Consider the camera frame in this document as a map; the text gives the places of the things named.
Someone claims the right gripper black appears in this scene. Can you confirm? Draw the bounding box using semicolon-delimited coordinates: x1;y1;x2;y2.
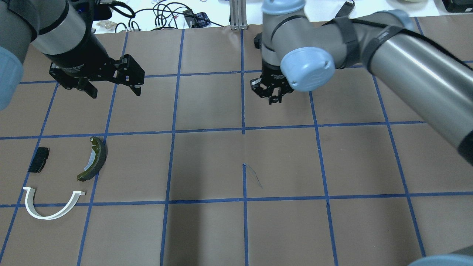
250;62;294;105

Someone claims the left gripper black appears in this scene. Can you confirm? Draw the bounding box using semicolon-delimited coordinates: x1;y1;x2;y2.
49;54;145;98

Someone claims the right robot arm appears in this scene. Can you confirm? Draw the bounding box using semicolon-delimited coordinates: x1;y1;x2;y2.
251;0;473;164

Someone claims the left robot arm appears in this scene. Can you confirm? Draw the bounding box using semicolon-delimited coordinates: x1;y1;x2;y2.
0;0;145;110

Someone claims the dark brake shoe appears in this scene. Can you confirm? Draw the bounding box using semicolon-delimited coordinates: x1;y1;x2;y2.
76;136;108;182

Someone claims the black brake pad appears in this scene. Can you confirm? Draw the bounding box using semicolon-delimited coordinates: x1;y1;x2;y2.
28;147;50;173

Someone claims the white curved plastic part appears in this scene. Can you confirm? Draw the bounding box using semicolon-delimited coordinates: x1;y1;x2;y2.
22;187;86;221

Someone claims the aluminium frame post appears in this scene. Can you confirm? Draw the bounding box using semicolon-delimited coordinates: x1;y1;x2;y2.
229;0;247;30

